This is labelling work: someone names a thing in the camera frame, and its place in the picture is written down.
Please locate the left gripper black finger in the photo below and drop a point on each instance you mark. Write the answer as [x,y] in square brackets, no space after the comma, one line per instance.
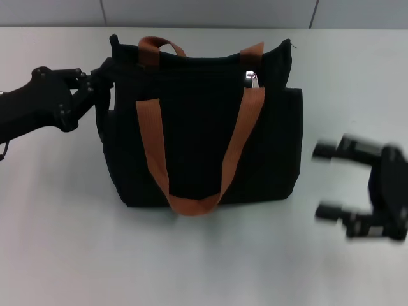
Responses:
[102,71]
[81,100]

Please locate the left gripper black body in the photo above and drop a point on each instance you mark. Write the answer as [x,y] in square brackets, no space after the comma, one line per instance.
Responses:
[32,106]

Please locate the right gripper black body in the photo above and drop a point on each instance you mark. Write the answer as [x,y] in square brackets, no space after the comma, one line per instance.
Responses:
[390,191]

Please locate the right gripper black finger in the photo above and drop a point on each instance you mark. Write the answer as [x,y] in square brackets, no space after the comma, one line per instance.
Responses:
[344,150]
[344,215]

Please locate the silver zipper pull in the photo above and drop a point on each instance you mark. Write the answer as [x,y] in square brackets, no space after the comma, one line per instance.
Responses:
[253,79]

